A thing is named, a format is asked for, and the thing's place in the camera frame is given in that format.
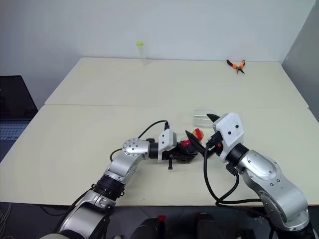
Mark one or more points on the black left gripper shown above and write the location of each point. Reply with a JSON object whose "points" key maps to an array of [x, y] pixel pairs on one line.
{"points": [[182, 149]]}

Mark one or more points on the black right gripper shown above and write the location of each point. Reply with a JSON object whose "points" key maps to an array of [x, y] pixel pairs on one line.
{"points": [[213, 144]]}

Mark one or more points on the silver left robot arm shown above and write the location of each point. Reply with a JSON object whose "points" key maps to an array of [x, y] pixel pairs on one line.
{"points": [[129, 149]]}

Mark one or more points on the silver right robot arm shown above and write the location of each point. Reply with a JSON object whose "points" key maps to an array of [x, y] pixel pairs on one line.
{"points": [[261, 169]]}

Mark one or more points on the clear plastic container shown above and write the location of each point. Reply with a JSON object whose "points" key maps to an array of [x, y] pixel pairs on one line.
{"points": [[203, 117]]}

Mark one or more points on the dark rounded shape with red part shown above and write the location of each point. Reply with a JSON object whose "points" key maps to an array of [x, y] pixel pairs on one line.
{"points": [[149, 227]]}

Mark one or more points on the clear tube with yellow cap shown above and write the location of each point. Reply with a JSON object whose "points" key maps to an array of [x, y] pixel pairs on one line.
{"points": [[142, 53]]}

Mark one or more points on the dark laptop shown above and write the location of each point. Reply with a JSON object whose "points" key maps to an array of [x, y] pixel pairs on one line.
{"points": [[15, 99]]}

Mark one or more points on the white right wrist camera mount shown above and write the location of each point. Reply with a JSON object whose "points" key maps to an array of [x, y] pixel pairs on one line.
{"points": [[230, 132]]}

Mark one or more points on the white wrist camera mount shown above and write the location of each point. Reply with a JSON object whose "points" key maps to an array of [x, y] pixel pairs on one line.
{"points": [[230, 132], [165, 139]]}

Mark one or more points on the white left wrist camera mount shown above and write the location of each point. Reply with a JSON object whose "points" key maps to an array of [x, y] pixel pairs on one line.
{"points": [[165, 139]]}

